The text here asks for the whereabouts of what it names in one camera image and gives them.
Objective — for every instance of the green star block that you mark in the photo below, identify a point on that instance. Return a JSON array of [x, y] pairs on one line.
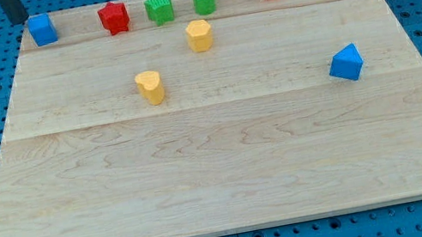
[[159, 11]]

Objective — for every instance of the red star block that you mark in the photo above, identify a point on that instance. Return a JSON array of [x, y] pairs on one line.
[[114, 18]]

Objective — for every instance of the blue cube block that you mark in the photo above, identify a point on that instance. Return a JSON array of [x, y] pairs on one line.
[[42, 29]]

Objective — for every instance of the yellow heart block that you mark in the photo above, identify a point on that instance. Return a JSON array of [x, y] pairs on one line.
[[150, 86]]

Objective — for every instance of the yellow hexagon block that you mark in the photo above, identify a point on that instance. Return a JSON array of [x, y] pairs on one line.
[[199, 35]]

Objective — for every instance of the light wooden board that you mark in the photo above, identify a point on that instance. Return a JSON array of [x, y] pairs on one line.
[[253, 133]]

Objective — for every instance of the blue triangular prism block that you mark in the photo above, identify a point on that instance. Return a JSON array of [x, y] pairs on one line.
[[347, 63]]

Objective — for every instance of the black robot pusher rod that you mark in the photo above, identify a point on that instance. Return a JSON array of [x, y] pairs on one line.
[[15, 11]]

